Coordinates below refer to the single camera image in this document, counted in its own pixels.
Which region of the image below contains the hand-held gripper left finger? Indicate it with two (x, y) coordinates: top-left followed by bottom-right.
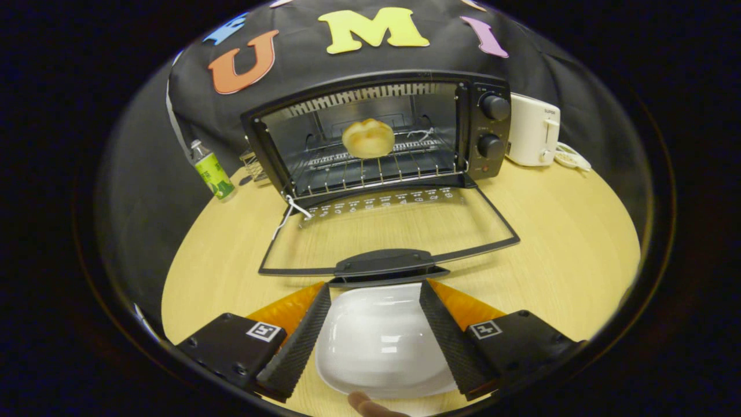
(177, 283), (332, 403)

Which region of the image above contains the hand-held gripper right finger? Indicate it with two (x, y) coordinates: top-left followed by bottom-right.
(419, 280), (585, 401)

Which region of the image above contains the round golden bread bun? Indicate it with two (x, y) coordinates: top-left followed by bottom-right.
(342, 118), (396, 159)

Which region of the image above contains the black toaster oven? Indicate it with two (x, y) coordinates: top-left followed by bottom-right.
(240, 69), (520, 288)

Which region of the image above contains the white pop-up toaster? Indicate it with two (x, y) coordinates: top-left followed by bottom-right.
(507, 93), (561, 167)

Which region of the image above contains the white square plate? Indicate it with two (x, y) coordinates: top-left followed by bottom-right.
(314, 282), (458, 399)

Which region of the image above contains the green label plastic bottle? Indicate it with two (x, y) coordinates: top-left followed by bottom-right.
(190, 139), (237, 202)

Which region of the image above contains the white string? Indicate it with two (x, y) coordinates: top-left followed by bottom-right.
(272, 194), (313, 241)

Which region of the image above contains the small wire basket holder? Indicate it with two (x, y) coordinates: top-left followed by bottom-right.
(239, 148), (268, 183)

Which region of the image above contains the oven wire rack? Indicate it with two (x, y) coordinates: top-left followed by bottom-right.
(287, 138), (469, 197)

